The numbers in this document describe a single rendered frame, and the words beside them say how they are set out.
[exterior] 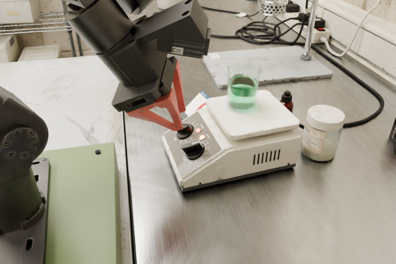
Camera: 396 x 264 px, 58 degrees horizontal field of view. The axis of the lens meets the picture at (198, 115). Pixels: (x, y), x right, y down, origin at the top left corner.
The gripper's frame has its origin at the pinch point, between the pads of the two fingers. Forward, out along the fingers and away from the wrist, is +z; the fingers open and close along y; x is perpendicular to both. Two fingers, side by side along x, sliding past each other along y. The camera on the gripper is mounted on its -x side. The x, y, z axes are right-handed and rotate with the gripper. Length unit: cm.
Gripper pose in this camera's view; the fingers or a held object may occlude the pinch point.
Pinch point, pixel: (177, 116)
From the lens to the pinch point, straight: 50.5
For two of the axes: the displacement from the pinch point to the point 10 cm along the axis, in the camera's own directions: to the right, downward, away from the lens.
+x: -8.7, 2.8, 4.0
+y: 0.9, -7.2, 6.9
